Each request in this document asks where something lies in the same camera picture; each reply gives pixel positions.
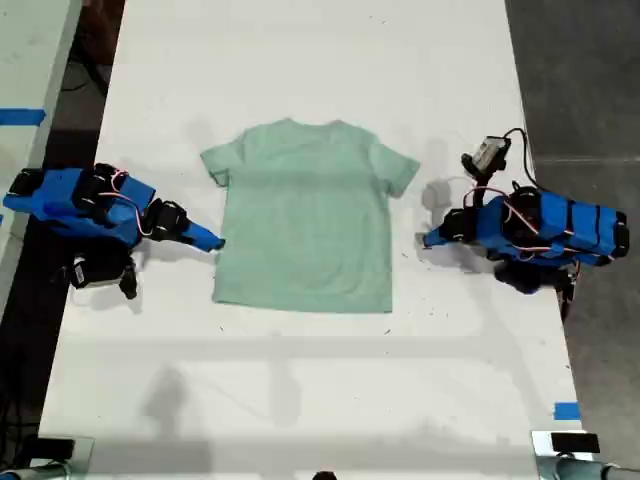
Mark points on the white side table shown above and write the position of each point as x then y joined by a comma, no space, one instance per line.
30,75

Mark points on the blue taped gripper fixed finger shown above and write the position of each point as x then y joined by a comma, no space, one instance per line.
440,232
205,234

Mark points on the curved black camera stalk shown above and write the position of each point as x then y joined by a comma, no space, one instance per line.
484,187

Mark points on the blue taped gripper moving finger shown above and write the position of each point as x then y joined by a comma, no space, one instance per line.
440,242
197,242

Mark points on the black camera box white label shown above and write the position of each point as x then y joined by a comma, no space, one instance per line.
92,272

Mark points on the short black camera stalk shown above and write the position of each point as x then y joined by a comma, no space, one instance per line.
129,282

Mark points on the small black box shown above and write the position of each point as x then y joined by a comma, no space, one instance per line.
575,442

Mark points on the shiny metal plate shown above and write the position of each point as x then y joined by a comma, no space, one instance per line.
541,442
84,452

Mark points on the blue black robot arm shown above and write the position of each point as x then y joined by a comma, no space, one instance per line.
560,225
60,200

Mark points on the black camera box grey face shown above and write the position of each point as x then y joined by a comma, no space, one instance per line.
487,152

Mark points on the grey metal pipe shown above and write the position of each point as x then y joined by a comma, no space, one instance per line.
580,469
35,472

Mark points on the long blue tape strip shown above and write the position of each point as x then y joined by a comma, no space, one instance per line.
22,116

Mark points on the short blue tape strip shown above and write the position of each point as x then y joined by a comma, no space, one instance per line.
566,411

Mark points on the small black round object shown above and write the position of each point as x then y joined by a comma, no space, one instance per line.
324,475

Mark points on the pale green T-shirt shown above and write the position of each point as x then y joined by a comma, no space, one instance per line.
305,225

